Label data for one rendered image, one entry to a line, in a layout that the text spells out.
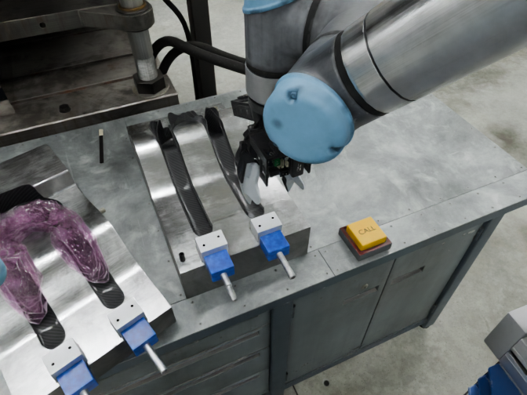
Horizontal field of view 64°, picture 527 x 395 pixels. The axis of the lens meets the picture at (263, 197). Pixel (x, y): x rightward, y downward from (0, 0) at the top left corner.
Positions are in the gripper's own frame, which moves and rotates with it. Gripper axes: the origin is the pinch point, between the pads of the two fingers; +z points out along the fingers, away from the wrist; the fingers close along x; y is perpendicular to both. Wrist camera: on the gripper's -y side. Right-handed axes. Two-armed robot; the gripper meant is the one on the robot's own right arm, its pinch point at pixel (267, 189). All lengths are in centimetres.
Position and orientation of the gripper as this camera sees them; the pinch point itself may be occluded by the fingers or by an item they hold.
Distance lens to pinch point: 70.6
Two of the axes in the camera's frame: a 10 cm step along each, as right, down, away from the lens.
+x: 9.1, -3.0, 2.8
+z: 0.0, 6.8, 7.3
